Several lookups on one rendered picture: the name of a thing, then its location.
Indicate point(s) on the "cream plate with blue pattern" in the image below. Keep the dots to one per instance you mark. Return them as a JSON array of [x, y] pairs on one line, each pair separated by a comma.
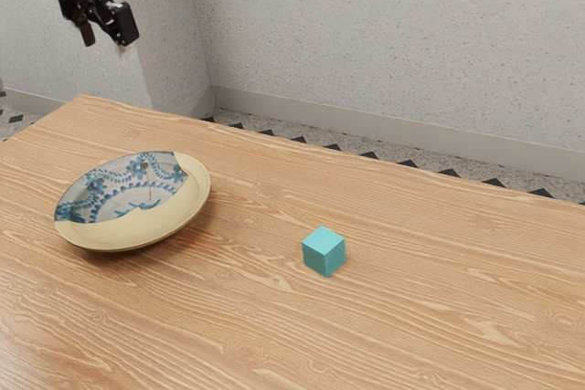
[[137, 207]]

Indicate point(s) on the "teal cube block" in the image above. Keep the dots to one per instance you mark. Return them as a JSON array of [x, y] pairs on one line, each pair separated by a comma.
[[322, 250]]

